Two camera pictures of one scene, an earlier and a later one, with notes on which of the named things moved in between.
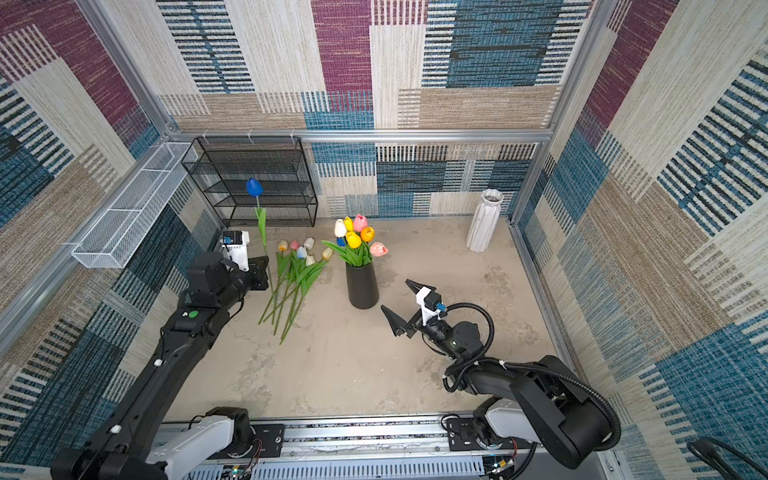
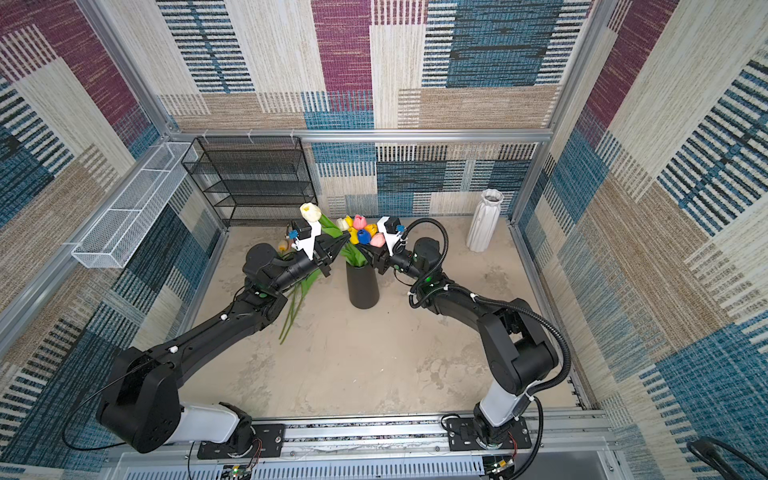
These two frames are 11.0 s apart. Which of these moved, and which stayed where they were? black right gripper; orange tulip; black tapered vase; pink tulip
Moved: black right gripper
Stayed: orange tulip; black tapered vase; pink tulip
